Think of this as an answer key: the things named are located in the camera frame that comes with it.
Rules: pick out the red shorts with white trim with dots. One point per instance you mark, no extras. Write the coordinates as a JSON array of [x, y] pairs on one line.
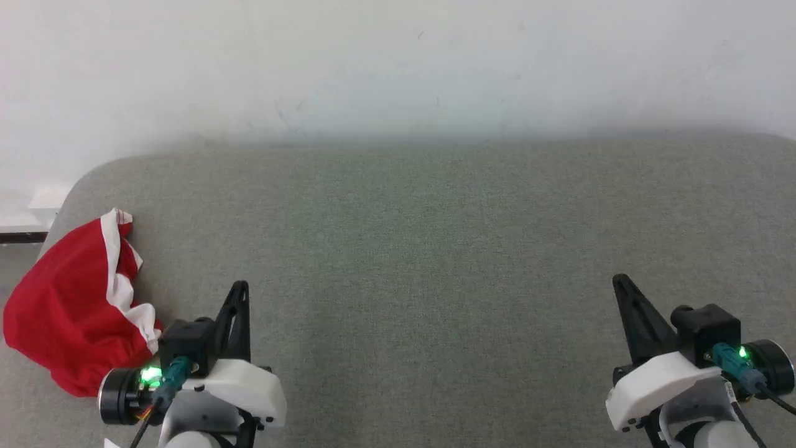
[[62, 311]]

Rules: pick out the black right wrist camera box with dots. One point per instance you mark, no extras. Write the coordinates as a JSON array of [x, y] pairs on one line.
[[706, 330]]

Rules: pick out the grey fabric sofa cushion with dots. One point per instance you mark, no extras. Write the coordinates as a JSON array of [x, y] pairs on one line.
[[435, 261]]

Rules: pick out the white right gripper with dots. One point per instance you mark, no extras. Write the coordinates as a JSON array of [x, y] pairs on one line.
[[659, 386]]

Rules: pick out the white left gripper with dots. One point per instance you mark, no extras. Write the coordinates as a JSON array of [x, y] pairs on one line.
[[245, 389]]

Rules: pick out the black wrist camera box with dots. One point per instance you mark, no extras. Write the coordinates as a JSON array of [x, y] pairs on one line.
[[186, 342], [706, 330]]

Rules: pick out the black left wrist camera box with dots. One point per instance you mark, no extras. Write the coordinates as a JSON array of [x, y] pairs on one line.
[[186, 342]]

